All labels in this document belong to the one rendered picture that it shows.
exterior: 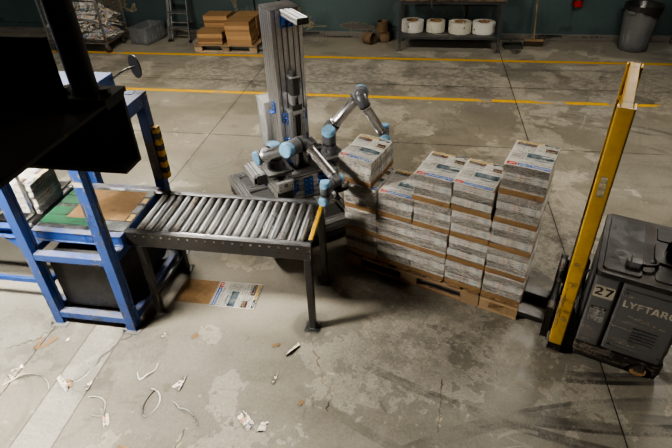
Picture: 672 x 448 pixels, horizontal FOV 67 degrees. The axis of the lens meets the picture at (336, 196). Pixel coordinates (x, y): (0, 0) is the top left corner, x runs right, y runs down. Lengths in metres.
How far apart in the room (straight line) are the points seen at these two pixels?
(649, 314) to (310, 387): 2.18
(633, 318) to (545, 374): 0.67
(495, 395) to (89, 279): 2.96
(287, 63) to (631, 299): 2.88
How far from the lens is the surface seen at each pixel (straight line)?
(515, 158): 3.49
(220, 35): 9.89
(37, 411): 4.10
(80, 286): 4.32
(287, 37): 4.08
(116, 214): 4.10
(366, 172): 3.84
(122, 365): 4.09
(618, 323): 3.79
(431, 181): 3.65
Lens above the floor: 2.95
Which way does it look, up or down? 34 degrees down
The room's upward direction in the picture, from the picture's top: 2 degrees counter-clockwise
